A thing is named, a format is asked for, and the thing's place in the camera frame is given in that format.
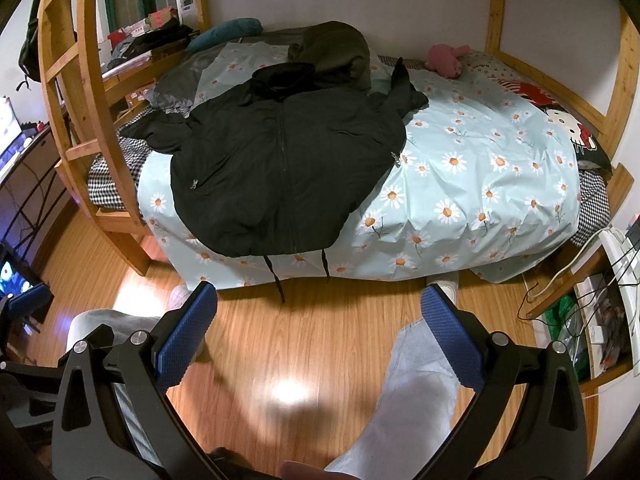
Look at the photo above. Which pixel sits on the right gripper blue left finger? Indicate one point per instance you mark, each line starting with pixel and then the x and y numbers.
pixel 113 419

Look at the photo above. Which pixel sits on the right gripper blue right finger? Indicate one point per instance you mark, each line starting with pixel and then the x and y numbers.
pixel 548 437

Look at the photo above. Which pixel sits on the black zip jacket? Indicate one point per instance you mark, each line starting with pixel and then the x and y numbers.
pixel 276 165

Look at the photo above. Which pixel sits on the person's left grey trouser leg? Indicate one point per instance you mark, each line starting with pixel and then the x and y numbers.
pixel 146 357

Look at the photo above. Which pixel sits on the person's grey trouser leg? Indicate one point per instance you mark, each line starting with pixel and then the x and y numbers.
pixel 146 357
pixel 413 413

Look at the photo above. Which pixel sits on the person's right grey trouser leg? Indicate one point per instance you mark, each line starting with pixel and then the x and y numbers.
pixel 413 413

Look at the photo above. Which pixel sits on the wooden side shelf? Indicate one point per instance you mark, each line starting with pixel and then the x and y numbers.
pixel 609 261

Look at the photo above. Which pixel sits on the light blue daisy duvet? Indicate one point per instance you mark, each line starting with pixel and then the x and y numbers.
pixel 487 181

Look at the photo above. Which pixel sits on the computer monitor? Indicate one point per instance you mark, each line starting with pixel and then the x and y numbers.
pixel 11 137

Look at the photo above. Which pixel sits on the cartoon cat pillow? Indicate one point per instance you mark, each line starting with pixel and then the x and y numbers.
pixel 589 154

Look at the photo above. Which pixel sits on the grey blanket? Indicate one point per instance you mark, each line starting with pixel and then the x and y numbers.
pixel 175 91

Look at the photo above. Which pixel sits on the wooden desk with clutter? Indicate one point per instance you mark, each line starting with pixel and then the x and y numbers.
pixel 137 64

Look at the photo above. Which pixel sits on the pink plush toy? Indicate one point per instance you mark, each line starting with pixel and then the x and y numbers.
pixel 445 60

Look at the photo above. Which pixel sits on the teal pillow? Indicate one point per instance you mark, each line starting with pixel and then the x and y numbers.
pixel 230 30

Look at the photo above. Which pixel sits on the olive green hooded garment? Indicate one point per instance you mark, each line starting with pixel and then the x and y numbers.
pixel 338 51

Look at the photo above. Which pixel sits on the dark bag hanging on frame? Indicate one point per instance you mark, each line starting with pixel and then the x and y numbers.
pixel 28 60

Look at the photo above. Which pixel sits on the wooden bunk bed frame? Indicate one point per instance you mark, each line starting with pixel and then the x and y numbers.
pixel 91 164

